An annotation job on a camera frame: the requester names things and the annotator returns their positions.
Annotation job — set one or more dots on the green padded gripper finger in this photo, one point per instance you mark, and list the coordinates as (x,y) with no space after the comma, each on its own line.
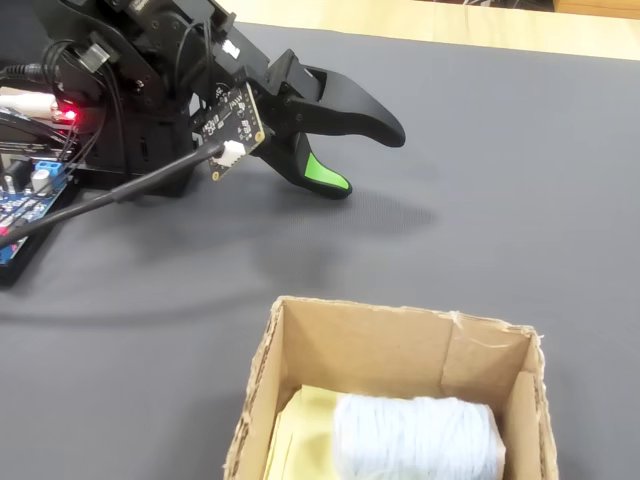
(320,177)

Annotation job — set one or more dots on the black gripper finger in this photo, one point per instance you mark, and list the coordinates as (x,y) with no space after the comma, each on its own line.
(350,112)

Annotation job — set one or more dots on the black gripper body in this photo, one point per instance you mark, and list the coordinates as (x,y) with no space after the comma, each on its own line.
(277,85)

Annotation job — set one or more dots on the white yarn block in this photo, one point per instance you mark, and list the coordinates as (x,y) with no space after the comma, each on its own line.
(415,440)

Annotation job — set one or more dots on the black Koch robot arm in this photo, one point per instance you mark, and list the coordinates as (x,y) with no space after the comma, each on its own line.
(150,75)

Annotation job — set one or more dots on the open cardboard box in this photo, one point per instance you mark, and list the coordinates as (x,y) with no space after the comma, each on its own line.
(360,350)

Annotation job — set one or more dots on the large grey table mat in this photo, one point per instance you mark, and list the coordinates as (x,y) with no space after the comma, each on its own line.
(475,225)

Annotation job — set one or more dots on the circuit board with power jack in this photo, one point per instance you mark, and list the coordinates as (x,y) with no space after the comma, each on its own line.
(62,116)

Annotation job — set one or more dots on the blue circuit board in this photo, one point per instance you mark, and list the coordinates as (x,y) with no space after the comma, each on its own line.
(25,205)

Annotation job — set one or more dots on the black board holder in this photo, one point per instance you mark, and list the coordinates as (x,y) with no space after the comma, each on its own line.
(20,274)

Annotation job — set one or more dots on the black wrist camera board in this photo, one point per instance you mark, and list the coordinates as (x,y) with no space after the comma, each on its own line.
(235,115)

